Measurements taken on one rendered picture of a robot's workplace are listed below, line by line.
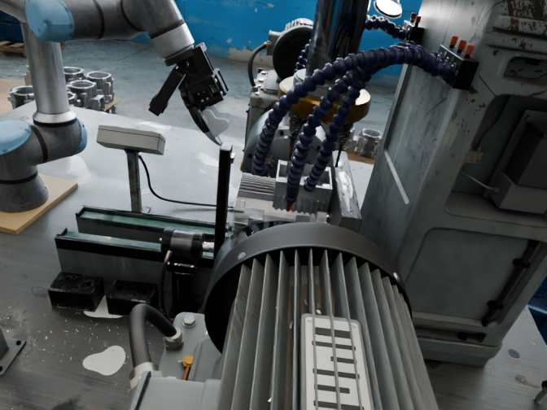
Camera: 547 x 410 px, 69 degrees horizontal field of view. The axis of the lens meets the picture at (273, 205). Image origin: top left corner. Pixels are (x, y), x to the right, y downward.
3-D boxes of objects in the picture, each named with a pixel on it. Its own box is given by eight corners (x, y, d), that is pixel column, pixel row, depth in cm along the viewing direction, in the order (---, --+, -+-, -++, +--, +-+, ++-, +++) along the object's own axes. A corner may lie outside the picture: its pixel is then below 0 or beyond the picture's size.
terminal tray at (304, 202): (324, 193, 95) (330, 167, 91) (326, 218, 86) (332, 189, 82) (274, 185, 95) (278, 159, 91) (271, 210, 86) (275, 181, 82)
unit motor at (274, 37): (310, 126, 165) (330, 16, 142) (312, 162, 137) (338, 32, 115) (249, 118, 164) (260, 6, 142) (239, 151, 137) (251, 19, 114)
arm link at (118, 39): (72, 6, 79) (99, -13, 72) (122, 6, 87) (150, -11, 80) (86, 47, 81) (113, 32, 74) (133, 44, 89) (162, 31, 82)
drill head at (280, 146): (317, 162, 145) (332, 95, 131) (322, 220, 114) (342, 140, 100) (250, 153, 144) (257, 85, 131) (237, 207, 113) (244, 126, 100)
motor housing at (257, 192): (312, 233, 107) (326, 172, 97) (312, 282, 91) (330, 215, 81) (239, 222, 107) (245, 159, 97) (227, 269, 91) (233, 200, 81)
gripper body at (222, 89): (225, 103, 82) (196, 46, 76) (189, 118, 84) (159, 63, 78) (230, 92, 88) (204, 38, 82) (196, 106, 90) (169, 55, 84)
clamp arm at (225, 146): (227, 252, 85) (236, 143, 71) (225, 261, 82) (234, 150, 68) (211, 250, 85) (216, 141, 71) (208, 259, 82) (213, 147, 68)
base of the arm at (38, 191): (-23, 204, 115) (-32, 175, 109) (16, 181, 127) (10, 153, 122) (24, 217, 113) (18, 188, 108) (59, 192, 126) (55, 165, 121)
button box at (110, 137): (164, 155, 115) (166, 137, 116) (157, 150, 108) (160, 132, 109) (105, 147, 115) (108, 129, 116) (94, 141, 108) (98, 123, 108)
